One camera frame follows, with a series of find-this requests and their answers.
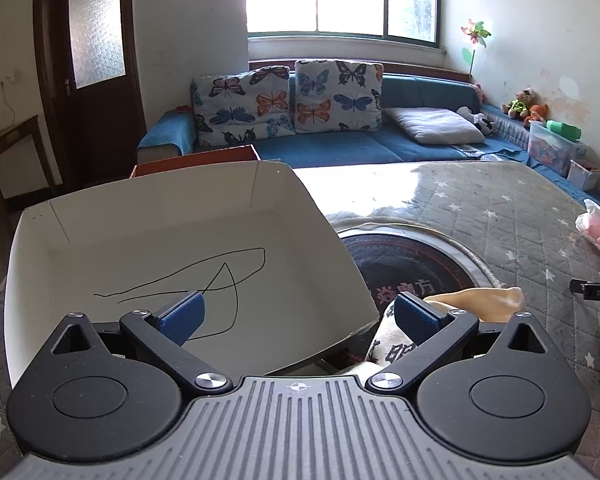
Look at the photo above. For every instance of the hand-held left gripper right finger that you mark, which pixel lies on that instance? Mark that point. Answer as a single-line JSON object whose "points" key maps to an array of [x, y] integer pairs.
{"points": [[415, 317]]}

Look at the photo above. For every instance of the clear plastic storage bin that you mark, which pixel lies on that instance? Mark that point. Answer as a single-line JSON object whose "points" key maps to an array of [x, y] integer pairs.
{"points": [[555, 152]]}

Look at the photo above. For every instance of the white cardboard box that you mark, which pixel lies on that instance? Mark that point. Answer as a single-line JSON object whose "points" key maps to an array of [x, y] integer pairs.
{"points": [[155, 240]]}

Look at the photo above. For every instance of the blue towel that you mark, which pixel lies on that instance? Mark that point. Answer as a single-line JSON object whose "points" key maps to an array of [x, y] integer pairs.
{"points": [[167, 132]]}

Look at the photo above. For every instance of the butterfly print cushion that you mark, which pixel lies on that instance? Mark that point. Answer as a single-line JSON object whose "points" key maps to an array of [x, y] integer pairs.
{"points": [[337, 95], [240, 110]]}

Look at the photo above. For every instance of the blue sofa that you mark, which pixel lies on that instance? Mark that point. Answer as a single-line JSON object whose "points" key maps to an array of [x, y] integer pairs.
{"points": [[330, 147]]}

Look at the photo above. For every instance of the beige canvas shopping bag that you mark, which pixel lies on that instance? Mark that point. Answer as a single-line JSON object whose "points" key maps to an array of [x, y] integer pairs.
{"points": [[480, 305]]}

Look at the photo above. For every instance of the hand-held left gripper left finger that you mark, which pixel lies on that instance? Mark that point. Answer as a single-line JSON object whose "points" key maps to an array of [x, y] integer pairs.
{"points": [[182, 317]]}

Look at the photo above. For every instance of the orange plush toy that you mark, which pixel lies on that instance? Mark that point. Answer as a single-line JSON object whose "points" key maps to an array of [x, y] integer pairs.
{"points": [[537, 114]]}

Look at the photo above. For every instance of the round black induction cooktop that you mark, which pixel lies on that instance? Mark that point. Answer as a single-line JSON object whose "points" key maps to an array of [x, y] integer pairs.
{"points": [[405, 260]]}

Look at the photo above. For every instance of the wooden door with glass pane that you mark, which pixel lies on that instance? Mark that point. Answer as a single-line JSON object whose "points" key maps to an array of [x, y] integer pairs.
{"points": [[95, 85]]}

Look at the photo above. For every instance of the grey pillow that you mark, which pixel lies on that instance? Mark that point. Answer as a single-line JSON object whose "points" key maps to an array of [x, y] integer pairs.
{"points": [[435, 125]]}

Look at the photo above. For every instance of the brown teddy bear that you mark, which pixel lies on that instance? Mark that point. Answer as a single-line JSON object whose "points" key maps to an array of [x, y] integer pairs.
{"points": [[519, 105]]}

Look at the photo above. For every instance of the panda plush toy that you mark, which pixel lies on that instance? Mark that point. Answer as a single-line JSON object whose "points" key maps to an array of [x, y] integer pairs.
{"points": [[477, 121]]}

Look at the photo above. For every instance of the pink plush toy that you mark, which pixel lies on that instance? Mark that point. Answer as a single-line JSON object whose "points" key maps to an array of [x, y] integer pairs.
{"points": [[478, 92]]}

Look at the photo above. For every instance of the colourful pinwheel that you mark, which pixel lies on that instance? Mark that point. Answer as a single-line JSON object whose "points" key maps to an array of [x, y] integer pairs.
{"points": [[475, 35]]}

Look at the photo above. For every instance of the small white box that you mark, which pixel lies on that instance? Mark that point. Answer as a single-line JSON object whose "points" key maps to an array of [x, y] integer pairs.
{"points": [[582, 175]]}

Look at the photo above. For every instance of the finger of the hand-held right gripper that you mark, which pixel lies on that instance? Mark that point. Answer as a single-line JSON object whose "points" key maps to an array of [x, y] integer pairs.
{"points": [[597, 291]]}

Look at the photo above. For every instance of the orange box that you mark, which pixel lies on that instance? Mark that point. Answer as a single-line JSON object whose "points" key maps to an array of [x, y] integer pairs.
{"points": [[190, 160]]}

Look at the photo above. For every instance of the green bottle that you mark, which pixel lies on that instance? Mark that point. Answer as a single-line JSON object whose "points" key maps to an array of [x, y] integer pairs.
{"points": [[564, 131]]}

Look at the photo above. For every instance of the wooden table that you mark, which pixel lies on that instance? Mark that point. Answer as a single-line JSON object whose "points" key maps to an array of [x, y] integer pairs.
{"points": [[10, 135]]}

